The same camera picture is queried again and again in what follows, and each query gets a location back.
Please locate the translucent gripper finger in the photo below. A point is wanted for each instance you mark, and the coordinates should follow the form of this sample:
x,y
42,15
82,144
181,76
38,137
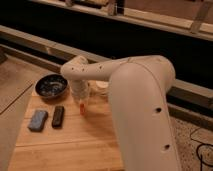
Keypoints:
x,y
86,103

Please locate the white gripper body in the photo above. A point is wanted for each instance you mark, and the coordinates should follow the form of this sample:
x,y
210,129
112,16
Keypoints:
x,y
80,89

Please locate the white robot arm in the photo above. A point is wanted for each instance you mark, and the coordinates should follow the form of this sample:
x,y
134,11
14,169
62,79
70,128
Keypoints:
x,y
137,98

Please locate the dark blue bowl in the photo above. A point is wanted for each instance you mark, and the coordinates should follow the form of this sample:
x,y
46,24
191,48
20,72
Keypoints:
x,y
51,86

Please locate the black rectangular block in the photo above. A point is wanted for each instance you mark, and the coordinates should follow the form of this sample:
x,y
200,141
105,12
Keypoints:
x,y
58,117

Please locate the blue sponge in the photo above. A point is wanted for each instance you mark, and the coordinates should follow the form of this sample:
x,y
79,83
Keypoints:
x,y
38,120

